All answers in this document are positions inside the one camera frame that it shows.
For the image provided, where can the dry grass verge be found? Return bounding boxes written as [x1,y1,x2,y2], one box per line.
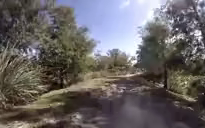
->
[0,71,108,118]

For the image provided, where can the pale dirt path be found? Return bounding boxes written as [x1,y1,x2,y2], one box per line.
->
[33,73,205,128]

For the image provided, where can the tall grass clump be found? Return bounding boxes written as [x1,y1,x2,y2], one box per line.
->
[0,43,50,111]

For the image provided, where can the group of green trees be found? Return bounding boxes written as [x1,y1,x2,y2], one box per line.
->
[0,0,98,90]

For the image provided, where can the group of dark trees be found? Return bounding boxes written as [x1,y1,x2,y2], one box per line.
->
[134,0,205,98]

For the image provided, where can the distant trees and bushes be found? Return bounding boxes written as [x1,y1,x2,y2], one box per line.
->
[93,48,138,76]

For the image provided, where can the low green bushes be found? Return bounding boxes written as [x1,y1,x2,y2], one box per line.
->
[168,69,205,98]

